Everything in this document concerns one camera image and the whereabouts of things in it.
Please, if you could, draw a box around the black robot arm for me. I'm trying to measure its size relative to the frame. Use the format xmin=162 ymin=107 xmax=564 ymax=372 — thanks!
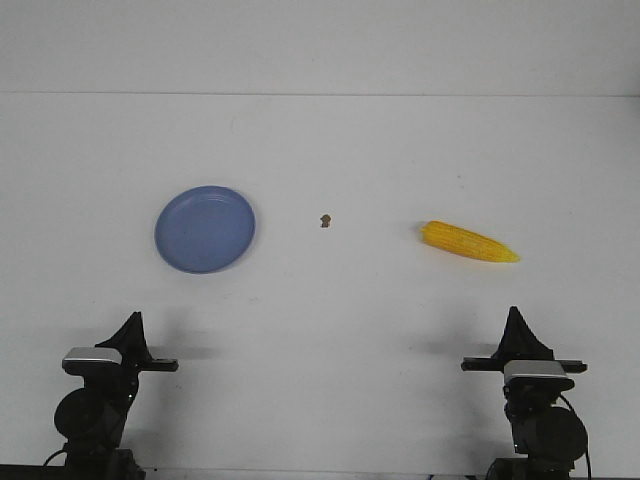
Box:
xmin=461 ymin=306 xmax=591 ymax=479
xmin=54 ymin=311 xmax=178 ymax=479

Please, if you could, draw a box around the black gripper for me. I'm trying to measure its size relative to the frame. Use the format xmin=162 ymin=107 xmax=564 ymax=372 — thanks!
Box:
xmin=96 ymin=311 xmax=179 ymax=383
xmin=461 ymin=306 xmax=588 ymax=373

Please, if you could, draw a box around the yellow corn cob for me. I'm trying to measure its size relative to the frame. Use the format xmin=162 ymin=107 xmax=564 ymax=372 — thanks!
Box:
xmin=420 ymin=220 xmax=521 ymax=263

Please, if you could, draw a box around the blue round plate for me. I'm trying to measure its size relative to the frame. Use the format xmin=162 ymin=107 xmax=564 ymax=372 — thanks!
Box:
xmin=154 ymin=185 xmax=256 ymax=274

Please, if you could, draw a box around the small brown table mark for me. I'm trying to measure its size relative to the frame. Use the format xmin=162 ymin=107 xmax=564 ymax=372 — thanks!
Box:
xmin=320 ymin=214 xmax=332 ymax=229

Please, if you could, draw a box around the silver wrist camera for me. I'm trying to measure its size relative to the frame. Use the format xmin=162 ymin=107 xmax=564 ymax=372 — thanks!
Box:
xmin=61 ymin=347 xmax=123 ymax=377
xmin=503 ymin=360 xmax=575 ymax=392

